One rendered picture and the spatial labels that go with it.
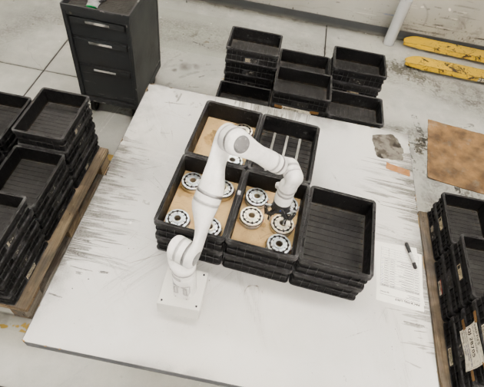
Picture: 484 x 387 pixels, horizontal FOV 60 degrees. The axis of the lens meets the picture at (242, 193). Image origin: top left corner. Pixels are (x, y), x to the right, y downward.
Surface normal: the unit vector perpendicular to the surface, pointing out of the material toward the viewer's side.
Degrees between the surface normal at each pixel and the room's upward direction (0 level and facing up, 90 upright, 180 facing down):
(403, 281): 0
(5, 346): 0
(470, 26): 90
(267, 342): 0
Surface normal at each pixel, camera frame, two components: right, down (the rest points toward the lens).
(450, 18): -0.16, 0.76
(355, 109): 0.11, -0.62
